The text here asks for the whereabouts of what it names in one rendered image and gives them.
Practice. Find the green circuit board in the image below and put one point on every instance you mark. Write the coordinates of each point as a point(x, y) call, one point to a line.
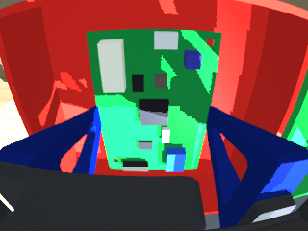
point(153, 89)

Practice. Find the green open-top bin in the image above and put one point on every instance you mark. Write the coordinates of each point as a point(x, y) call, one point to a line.
point(299, 134)

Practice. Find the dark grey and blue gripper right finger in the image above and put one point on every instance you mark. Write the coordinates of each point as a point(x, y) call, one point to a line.
point(275, 166)

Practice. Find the red bin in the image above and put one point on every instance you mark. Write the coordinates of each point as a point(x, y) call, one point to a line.
point(262, 62)

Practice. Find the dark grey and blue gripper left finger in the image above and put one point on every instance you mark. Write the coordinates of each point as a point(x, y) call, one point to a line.
point(45, 149)

